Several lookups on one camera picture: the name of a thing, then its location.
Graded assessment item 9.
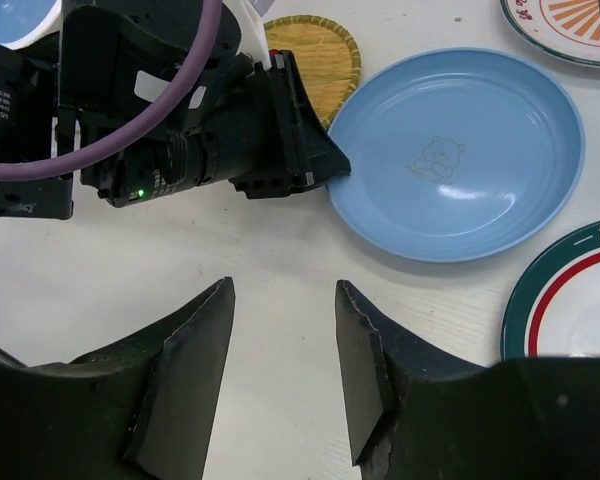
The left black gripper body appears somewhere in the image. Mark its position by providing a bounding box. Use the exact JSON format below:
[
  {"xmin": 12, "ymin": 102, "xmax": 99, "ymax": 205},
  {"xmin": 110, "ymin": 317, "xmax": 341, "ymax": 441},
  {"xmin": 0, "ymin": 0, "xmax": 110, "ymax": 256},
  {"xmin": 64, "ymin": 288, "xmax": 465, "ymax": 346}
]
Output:
[{"xmin": 55, "ymin": 1, "xmax": 300, "ymax": 208}]

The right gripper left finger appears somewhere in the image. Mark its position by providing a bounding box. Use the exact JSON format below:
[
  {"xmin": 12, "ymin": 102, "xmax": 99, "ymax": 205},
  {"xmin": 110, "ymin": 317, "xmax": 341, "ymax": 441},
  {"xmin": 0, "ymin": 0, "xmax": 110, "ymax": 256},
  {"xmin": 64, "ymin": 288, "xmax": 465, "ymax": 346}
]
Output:
[{"xmin": 0, "ymin": 277, "xmax": 235, "ymax": 479}]

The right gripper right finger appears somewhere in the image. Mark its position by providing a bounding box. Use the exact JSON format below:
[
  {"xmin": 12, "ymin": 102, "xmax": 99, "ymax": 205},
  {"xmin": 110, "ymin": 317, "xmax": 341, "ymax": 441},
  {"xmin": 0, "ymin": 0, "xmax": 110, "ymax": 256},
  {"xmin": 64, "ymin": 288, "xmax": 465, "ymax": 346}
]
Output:
[{"xmin": 335, "ymin": 280, "xmax": 600, "ymax": 479}]

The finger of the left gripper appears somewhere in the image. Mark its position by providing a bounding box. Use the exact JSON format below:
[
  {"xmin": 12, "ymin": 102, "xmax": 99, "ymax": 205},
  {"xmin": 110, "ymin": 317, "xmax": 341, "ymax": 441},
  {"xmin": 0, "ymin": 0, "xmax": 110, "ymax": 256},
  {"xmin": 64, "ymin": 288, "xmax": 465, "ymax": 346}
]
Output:
[{"xmin": 274, "ymin": 50, "xmax": 351, "ymax": 193}]

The round yellow bamboo plate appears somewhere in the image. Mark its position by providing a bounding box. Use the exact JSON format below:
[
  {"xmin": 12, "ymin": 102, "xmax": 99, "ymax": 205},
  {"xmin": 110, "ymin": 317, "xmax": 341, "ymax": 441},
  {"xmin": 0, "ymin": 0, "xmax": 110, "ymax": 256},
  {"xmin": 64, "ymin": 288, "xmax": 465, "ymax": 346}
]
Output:
[{"xmin": 264, "ymin": 15, "xmax": 362, "ymax": 127}]

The light blue plate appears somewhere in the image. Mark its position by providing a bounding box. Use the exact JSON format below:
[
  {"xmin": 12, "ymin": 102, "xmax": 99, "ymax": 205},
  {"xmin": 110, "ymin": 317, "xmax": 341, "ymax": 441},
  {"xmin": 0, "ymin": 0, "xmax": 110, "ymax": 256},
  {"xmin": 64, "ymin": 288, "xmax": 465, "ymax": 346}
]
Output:
[
  {"xmin": 0, "ymin": 0, "xmax": 62, "ymax": 50},
  {"xmin": 327, "ymin": 48, "xmax": 586, "ymax": 263}
]

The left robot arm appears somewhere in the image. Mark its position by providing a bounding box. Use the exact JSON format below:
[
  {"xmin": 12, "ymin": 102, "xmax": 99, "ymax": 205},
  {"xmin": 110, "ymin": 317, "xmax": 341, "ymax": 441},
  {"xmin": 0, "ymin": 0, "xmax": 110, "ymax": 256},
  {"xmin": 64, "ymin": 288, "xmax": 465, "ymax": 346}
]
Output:
[{"xmin": 0, "ymin": 1, "xmax": 351, "ymax": 220}]

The green red rimmed plate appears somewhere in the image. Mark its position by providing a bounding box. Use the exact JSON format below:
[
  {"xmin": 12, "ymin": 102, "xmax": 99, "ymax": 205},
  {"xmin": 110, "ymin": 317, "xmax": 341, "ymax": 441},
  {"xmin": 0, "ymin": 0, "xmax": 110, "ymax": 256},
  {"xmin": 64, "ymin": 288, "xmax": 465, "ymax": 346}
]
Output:
[{"xmin": 499, "ymin": 220, "xmax": 600, "ymax": 360}]

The orange sunburst enamel plate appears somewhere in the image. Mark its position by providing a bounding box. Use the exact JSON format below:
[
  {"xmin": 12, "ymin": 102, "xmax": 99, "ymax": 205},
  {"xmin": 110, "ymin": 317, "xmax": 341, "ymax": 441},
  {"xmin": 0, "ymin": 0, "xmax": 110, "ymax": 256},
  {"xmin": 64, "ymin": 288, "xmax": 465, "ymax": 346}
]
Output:
[{"xmin": 499, "ymin": 0, "xmax": 600, "ymax": 68}]

